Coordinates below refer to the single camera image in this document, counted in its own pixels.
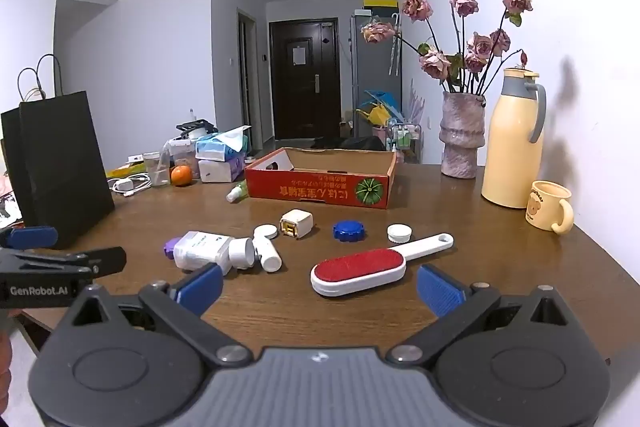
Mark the dark entrance door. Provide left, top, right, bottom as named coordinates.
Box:
left=268, top=18, right=342, bottom=141

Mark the white folded umbrella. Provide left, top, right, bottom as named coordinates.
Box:
left=387, top=13, right=402, bottom=78

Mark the red cardboard box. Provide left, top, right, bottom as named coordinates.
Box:
left=244, top=147, right=397, bottom=209

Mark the clear plastic food container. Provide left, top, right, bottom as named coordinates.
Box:
left=165, top=138, right=198, bottom=168

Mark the black paper bag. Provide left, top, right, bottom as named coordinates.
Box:
left=0, top=54, right=116, bottom=250

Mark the purple tissue pack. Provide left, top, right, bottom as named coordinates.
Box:
left=198, top=155, right=246, bottom=184

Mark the dried pink rose bouquet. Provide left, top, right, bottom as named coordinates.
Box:
left=361, top=0, right=535, bottom=96

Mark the white charger with cable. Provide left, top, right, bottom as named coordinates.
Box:
left=111, top=173, right=152, bottom=196

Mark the blue ridged cap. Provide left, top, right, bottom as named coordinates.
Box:
left=332, top=220, right=366, bottom=242

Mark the yellow bear mug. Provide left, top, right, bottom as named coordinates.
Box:
left=525, top=180, right=575, bottom=235

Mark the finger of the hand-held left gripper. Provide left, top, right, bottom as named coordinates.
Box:
left=0, top=226, right=59, bottom=250
left=65, top=246, right=127, bottom=280

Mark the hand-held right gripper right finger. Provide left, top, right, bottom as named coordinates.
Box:
left=387, top=263, right=586, bottom=368

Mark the blue tissue pack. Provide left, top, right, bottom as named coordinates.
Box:
left=195, top=125, right=252, bottom=162

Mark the grey refrigerator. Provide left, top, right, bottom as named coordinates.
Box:
left=350, top=9, right=402, bottom=132

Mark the yellow snack packet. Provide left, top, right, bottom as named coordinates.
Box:
left=106, top=164, right=146, bottom=178

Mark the red and white lint brush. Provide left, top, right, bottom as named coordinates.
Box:
left=310, top=233, right=455, bottom=298

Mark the pink textured vase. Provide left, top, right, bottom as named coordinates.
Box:
left=439, top=91, right=487, bottom=179

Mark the yellow thermos jug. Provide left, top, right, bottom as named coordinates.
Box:
left=481, top=66, right=547, bottom=208

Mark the interior doorway frame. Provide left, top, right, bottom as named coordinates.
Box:
left=237, top=9, right=257, bottom=152

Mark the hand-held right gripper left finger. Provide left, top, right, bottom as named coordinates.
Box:
left=52, top=263, right=252, bottom=368

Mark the purple feather decoration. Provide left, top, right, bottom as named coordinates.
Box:
left=405, top=79, right=426, bottom=125

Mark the clear drinking glass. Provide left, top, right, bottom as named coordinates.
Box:
left=142, top=152, right=171, bottom=188

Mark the green spray bottle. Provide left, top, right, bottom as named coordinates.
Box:
left=226, top=179, right=249, bottom=204

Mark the purple cap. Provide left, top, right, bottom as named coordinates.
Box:
left=163, top=231, right=236, bottom=275

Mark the dark cloth bag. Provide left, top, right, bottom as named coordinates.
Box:
left=312, top=135, right=388, bottom=152

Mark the white cube charger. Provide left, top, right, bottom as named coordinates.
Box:
left=280, top=208, right=314, bottom=239

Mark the trolley with bottles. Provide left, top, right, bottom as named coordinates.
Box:
left=385, top=119, right=423, bottom=162

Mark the black frame rack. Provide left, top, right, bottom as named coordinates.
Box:
left=176, top=119, right=218, bottom=138

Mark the white tube bottle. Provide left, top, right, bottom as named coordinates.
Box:
left=252, top=237, right=282, bottom=273

